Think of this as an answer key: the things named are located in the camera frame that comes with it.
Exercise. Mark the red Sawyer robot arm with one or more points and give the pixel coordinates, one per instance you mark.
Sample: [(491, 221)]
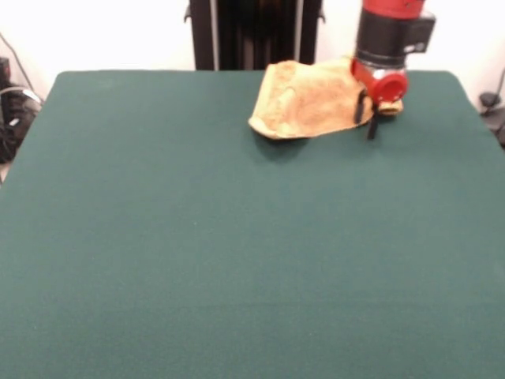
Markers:
[(386, 39)]

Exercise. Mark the dark wheeled stand base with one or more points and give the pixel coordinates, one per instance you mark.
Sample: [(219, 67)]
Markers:
[(16, 118), (495, 114)]

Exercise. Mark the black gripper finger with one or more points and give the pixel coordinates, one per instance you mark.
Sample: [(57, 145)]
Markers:
[(360, 107), (372, 126)]

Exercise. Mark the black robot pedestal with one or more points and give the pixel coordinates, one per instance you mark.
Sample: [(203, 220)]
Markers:
[(256, 35)]

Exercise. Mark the dark green table cloth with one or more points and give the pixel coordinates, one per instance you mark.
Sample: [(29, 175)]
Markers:
[(197, 256)]

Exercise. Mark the yellow-orange terry towel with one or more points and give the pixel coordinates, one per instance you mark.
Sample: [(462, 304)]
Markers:
[(311, 102)]

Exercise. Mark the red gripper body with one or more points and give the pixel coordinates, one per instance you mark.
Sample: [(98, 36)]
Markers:
[(388, 88)]

